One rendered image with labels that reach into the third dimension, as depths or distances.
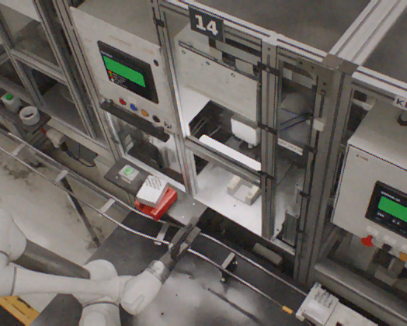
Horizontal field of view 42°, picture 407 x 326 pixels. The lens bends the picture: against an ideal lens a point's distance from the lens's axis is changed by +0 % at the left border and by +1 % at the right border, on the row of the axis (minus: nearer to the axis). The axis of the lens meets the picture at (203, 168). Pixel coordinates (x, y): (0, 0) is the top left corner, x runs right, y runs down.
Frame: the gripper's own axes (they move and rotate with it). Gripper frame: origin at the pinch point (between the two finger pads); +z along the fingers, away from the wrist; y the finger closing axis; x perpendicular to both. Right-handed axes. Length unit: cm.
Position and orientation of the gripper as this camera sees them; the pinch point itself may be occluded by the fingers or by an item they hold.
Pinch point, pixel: (193, 227)
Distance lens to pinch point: 216.6
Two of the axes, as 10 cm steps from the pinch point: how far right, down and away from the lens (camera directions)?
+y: -0.9, -5.8, -8.1
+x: -8.1, -4.4, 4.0
